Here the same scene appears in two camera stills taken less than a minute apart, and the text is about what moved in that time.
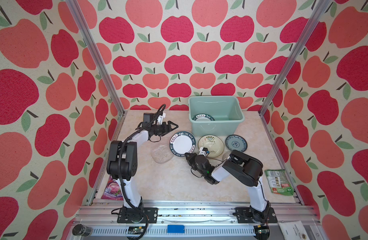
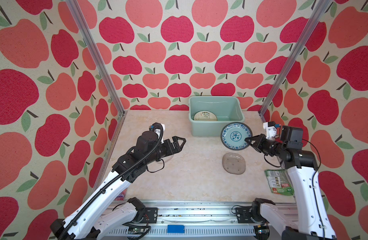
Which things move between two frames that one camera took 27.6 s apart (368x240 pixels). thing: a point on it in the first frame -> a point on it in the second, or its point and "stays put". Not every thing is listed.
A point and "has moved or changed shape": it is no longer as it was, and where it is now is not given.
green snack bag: x=279 y=182 stays put
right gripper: x=192 y=156 -> x=261 y=141
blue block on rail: x=175 y=228 stays put
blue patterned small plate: x=236 y=142 has moved or changed shape
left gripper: x=164 y=131 -> x=168 y=143
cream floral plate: x=214 y=143 -> x=206 y=115
